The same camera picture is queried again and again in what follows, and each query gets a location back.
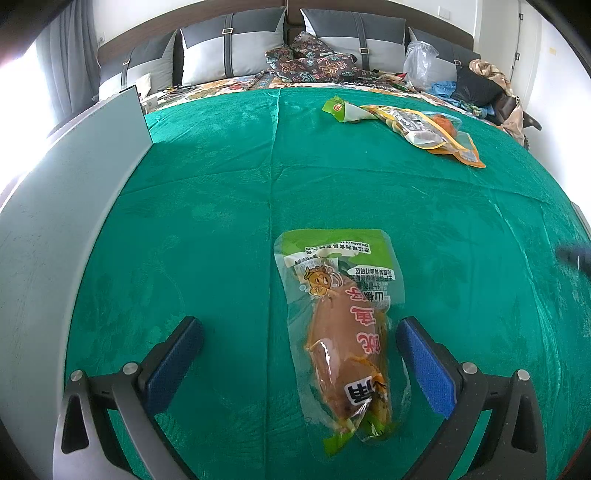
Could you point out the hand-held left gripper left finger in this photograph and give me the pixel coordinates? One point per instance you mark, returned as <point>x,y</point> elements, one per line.
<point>175,364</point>

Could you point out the large grey side board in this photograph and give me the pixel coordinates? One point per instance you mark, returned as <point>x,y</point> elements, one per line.
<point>55,221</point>

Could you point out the black bag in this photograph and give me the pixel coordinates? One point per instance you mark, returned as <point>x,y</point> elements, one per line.
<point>478,85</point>

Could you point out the blue cloth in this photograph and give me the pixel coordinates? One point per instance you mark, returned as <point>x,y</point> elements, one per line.
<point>441,87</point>

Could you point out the beige printed cloth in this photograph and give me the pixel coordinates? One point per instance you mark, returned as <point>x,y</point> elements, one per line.
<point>494,74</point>

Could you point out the clear plastic bag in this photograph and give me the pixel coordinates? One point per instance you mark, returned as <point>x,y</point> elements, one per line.
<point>418,62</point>

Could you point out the floral bedsheet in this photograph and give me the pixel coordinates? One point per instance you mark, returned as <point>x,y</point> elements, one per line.
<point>217,90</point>

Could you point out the yellow grey snack packet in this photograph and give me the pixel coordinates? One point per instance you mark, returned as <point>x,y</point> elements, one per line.
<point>408,124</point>

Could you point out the green chicken leg packet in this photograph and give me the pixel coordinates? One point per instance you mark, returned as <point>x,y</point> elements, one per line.
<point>341,332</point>

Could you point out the dark brown chair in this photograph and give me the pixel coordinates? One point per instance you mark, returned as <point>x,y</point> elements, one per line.
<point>517,115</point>

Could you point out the green bedspread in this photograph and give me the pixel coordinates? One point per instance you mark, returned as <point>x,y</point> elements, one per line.
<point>277,184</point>

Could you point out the dark floral cloth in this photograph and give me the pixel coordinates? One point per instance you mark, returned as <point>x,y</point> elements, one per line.
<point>314,60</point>

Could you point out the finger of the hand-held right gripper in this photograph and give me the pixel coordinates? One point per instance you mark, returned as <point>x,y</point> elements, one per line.
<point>575,256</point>

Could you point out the orange snack packet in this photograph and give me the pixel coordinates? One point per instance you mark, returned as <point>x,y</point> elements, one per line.
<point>466,150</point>

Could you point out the green cornered snack packet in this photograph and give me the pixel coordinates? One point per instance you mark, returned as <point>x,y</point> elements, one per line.
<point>344,110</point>

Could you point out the clear orange sausage packet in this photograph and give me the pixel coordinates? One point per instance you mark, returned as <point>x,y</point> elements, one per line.
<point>445,122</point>

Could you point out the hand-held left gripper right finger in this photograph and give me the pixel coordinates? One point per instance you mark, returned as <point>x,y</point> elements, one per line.
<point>425,364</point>

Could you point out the grey curtain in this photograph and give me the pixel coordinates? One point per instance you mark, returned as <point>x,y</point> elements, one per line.
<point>69,69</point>

